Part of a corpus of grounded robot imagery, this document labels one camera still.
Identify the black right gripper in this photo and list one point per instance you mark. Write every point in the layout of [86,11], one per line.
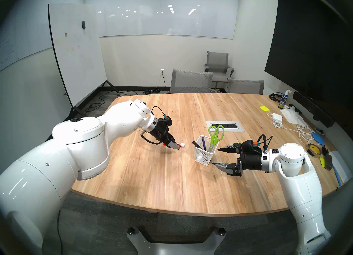
[251,163]

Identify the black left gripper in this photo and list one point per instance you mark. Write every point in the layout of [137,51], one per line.
[161,133]

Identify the black permanent marker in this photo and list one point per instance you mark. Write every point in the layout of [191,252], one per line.
[196,144]

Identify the white mesh pen holder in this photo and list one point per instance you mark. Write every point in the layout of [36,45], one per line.
[204,157]

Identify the blue ballpoint pen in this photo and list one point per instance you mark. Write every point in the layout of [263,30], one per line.
[203,142]

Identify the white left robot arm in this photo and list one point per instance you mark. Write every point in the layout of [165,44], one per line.
[69,152]

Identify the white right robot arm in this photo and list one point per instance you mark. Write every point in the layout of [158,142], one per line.
[300,188]

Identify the grey table outlet panel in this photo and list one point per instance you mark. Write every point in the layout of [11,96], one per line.
[234,125]

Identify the yellow sticky note pad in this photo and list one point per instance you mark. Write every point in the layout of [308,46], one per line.
[264,108]

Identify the white power adapter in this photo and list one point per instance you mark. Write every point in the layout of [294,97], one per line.
[277,117]

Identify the grey mesh office chair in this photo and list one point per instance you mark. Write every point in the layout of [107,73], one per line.
[245,87]
[190,82]

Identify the crumpled white tissue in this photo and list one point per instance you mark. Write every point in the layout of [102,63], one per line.
[292,116]

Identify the Expo cleaner spray bottle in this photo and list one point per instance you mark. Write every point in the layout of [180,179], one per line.
[283,102]

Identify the yellow black tape roll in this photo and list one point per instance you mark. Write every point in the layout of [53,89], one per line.
[314,149]

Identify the blue flat object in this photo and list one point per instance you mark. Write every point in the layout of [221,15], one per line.
[318,138]

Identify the small yellow note piece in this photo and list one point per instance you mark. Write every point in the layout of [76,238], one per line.
[321,161]

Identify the small black clip object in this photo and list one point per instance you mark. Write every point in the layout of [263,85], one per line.
[324,151]

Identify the black video sound bar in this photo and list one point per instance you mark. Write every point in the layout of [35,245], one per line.
[311,108]

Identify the grey office chair with armrests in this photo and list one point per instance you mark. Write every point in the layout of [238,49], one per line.
[218,61]

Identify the dark grey small box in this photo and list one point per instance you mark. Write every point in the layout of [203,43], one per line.
[328,162]

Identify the rolling whiteboard on stand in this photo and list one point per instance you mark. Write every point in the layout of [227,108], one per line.
[77,53]

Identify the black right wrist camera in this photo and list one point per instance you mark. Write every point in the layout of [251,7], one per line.
[249,146]

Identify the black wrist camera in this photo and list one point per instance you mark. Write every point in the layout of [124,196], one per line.
[249,146]
[167,121]

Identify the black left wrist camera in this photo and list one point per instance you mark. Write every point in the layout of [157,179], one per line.
[167,121]

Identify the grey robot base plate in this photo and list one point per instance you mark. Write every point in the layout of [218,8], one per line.
[176,249]

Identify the large wall glass board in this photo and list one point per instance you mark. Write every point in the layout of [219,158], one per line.
[165,22]

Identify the large black wall screen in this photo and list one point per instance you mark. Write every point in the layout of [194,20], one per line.
[309,50]

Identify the side wall glass board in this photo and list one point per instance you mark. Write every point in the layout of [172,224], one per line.
[16,47]

